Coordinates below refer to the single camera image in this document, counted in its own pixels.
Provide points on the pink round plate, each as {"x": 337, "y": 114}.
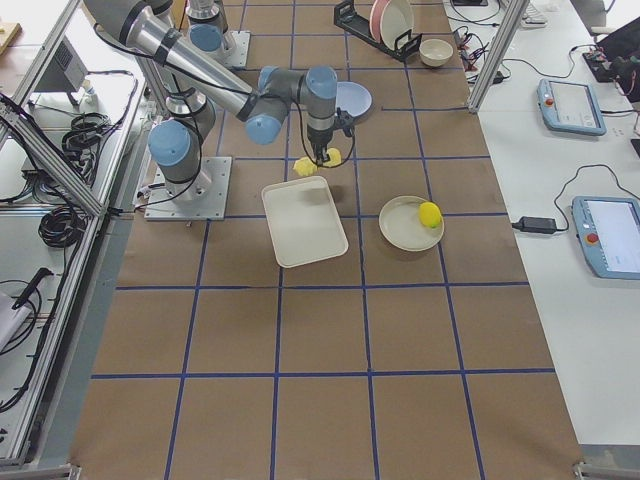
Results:
{"x": 375, "y": 17}

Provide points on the aluminium frame post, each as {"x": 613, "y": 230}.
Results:
{"x": 497, "y": 50}

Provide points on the cream bowl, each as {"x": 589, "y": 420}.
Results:
{"x": 435, "y": 52}

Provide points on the cream round plate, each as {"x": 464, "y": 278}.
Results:
{"x": 397, "y": 18}

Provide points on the black power adapter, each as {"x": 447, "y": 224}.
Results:
{"x": 541, "y": 225}

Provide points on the near teach pendant tablet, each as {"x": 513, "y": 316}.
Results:
{"x": 608, "y": 233}

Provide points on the far teach pendant tablet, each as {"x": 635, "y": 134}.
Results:
{"x": 570, "y": 108}

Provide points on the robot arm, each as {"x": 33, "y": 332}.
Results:
{"x": 197, "y": 82}
{"x": 208, "y": 26}

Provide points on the yellow bread roll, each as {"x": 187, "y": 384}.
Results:
{"x": 306, "y": 167}

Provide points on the blue round plate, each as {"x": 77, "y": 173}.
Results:
{"x": 353, "y": 98}

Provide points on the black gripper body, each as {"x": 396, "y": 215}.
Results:
{"x": 318, "y": 138}

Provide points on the black dish rack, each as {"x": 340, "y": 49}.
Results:
{"x": 348, "y": 19}

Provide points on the teach pendant tablet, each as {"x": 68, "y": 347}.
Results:
{"x": 570, "y": 108}
{"x": 608, "y": 233}

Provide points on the yellow lemon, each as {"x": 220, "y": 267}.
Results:
{"x": 429, "y": 214}

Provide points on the white rectangular tray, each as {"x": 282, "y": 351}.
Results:
{"x": 303, "y": 222}

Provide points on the white oval plate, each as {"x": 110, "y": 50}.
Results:
{"x": 399, "y": 224}

